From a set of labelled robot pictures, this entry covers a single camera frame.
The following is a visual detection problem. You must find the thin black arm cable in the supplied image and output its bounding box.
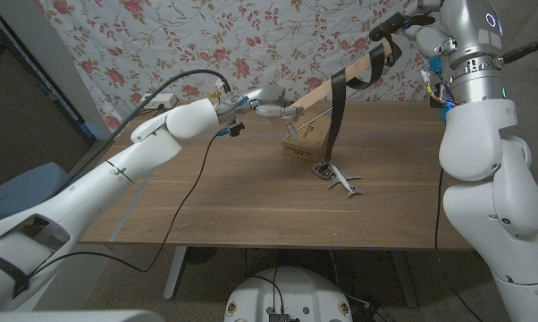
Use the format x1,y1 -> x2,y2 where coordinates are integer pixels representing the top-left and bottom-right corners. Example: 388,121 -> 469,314
433,167 -> 484,322
27,132 -> 220,281

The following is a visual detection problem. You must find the wooden hanger with metal clips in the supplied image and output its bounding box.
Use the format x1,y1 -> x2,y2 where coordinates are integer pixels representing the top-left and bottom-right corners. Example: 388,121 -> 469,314
282,40 -> 395,143

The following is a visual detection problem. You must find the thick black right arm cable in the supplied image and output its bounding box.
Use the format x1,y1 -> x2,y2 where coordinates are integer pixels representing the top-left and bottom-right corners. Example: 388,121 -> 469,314
500,38 -> 538,64

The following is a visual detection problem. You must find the dark brown leather belt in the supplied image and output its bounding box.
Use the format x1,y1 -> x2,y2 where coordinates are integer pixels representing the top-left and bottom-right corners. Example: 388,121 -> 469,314
312,11 -> 436,181

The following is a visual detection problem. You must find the floral backdrop cloth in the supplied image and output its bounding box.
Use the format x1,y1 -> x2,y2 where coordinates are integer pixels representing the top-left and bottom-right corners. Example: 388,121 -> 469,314
32,0 -> 465,131

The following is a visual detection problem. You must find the white toy airplane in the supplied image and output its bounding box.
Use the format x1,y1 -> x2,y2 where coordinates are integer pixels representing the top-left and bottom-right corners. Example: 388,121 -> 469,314
327,164 -> 362,199

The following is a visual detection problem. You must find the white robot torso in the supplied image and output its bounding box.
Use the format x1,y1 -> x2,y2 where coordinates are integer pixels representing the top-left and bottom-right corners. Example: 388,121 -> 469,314
223,266 -> 354,322

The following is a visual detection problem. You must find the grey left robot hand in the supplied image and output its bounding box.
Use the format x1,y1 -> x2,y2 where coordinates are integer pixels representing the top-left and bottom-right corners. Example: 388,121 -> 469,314
214,84 -> 305,129

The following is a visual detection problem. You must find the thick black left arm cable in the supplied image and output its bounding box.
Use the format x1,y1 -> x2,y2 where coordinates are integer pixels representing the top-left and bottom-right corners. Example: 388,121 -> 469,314
65,68 -> 232,184

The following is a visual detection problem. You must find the brown cardboard package box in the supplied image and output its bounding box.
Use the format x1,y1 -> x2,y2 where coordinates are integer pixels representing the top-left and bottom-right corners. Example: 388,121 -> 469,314
282,120 -> 331,163

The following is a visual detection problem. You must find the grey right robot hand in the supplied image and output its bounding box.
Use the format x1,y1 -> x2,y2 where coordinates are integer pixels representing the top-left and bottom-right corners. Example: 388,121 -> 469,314
402,0 -> 508,106

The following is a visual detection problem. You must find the grey table leg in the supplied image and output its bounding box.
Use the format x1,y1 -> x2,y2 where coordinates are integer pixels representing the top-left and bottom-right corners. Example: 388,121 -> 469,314
389,250 -> 418,309

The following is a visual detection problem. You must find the white table leg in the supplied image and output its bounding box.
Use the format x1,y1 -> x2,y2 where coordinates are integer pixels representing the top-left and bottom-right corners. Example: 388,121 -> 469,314
163,245 -> 188,300

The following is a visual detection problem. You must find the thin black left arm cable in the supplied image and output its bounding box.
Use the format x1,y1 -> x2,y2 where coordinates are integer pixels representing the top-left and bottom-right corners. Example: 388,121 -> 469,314
27,132 -> 220,281

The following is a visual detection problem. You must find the white power strip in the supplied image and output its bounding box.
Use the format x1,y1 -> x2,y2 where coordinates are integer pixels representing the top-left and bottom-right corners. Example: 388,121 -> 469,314
139,92 -> 178,110

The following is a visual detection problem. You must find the black torso cable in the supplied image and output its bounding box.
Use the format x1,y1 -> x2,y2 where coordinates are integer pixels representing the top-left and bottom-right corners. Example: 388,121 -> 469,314
249,266 -> 284,314

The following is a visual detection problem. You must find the white door frame post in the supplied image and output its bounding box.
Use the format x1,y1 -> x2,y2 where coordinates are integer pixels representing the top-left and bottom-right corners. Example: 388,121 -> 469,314
0,0 -> 116,140

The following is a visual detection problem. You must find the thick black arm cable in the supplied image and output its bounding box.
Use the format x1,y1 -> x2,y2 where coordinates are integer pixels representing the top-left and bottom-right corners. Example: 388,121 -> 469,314
65,68 -> 232,184
500,38 -> 538,64

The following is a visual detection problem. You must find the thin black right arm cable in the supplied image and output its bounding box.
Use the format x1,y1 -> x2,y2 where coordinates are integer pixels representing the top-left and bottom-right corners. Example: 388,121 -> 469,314
433,167 -> 484,322

